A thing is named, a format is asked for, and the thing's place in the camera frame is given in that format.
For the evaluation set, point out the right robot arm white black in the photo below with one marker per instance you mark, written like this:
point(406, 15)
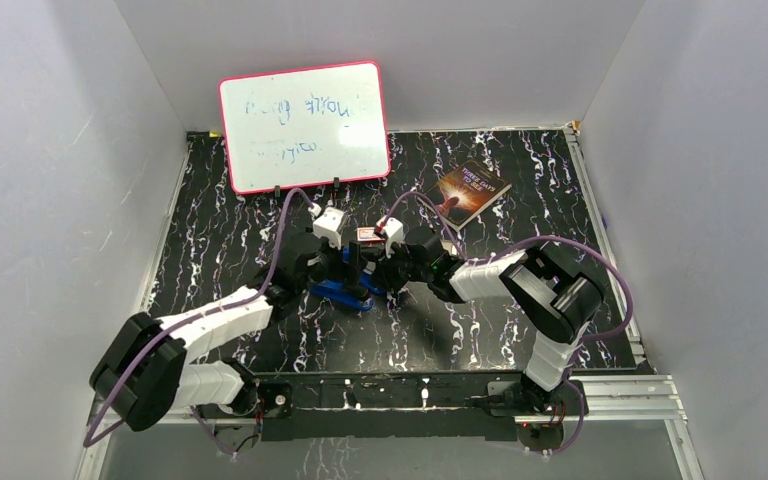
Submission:
point(557, 297)

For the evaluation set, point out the small red staple box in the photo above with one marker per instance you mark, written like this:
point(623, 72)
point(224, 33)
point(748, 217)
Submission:
point(368, 235)

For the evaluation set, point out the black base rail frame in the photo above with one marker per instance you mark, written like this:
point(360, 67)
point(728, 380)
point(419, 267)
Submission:
point(405, 405)

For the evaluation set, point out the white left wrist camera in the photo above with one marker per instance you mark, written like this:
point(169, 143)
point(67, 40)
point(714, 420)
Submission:
point(329, 226)

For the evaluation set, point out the whiteboard with pink frame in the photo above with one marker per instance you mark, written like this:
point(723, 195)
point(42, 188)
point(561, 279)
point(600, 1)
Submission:
point(304, 127)

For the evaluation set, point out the paperback book orange cover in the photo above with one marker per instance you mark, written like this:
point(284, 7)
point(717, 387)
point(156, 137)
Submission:
point(465, 192)

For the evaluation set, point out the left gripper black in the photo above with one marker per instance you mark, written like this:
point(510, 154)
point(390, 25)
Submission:
point(346, 272)

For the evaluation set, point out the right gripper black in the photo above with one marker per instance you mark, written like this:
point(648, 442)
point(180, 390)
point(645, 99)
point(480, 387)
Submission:
point(384, 269)

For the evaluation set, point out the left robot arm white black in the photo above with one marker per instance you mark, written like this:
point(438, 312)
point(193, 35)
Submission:
point(152, 366)

